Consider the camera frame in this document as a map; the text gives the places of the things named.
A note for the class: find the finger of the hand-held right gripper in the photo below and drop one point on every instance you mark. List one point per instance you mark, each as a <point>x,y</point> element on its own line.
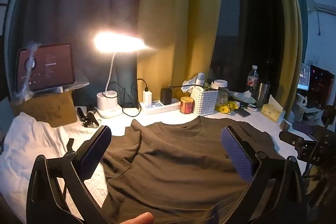
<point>291,138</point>
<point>303,128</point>

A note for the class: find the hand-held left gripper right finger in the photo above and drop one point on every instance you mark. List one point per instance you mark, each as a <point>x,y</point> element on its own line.
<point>237,155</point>

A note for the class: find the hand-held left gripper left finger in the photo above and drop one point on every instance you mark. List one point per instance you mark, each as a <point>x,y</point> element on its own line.
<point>92,154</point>

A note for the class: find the brown t-shirt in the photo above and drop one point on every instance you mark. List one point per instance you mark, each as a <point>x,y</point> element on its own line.
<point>170,161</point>

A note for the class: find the person's left hand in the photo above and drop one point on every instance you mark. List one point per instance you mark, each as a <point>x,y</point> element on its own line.
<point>140,218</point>

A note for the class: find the greenish crumpled packet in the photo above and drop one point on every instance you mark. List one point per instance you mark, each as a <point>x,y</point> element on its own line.
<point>284,125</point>

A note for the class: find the white mug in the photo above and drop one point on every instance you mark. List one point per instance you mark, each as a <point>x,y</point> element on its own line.
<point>302,100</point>

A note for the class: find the yellow tissue box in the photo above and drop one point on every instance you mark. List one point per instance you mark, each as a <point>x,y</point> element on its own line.
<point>273,111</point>

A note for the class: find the white textured blanket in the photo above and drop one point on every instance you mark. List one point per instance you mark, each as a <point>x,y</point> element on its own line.
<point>258,123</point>

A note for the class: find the dark computer case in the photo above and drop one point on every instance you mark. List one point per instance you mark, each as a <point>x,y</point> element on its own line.
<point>321,85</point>

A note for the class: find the yellow snack packet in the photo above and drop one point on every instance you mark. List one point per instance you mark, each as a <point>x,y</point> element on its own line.
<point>225,108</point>

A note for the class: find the computer monitor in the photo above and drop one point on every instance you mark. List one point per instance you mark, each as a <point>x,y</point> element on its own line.
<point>304,78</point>

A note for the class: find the steel tumbler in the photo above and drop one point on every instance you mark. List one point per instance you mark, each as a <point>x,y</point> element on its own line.
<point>263,95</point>

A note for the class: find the white desk lamp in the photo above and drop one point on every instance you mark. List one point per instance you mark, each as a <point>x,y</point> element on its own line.
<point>109,104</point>

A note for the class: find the soft tissue pack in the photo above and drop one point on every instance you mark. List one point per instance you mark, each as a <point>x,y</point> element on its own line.
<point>241,96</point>

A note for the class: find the brown cardboard box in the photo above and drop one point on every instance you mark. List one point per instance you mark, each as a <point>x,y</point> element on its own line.
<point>50,108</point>

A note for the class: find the white perforated basket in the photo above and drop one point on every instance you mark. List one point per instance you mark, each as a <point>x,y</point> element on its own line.
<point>204,102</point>

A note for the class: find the white cloth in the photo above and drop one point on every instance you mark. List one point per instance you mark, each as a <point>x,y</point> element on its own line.
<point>26,150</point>

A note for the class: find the clear water bottle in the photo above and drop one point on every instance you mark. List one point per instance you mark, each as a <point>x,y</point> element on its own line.
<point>252,82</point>

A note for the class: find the red candle jar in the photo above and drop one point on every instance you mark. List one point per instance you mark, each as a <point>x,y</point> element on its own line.
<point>187,106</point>

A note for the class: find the grey tablet stand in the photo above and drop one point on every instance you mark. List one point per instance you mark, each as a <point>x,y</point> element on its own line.
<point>76,83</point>

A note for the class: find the clear jar with white lid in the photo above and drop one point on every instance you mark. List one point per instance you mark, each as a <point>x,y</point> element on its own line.
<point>220,85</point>

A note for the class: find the white charger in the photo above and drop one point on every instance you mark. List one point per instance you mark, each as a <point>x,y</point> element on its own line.
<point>147,100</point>

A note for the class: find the white and blue bottle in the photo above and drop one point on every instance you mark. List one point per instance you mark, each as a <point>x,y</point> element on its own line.
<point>200,79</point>

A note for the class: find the white power strip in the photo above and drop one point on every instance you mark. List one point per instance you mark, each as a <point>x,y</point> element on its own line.
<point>162,108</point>

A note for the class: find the black charger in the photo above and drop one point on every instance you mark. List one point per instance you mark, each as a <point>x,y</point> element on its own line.
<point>166,96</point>

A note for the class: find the dark tablet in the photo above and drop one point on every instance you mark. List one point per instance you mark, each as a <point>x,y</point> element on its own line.
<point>52,66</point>

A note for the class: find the yellow curtain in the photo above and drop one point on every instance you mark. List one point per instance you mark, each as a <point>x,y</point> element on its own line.
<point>181,16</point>
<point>291,29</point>

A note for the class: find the clear plastic bag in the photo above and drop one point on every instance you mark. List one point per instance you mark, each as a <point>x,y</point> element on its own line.
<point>29,56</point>

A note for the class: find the white air conditioner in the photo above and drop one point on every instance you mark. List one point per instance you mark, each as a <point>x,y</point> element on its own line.
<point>326,8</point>

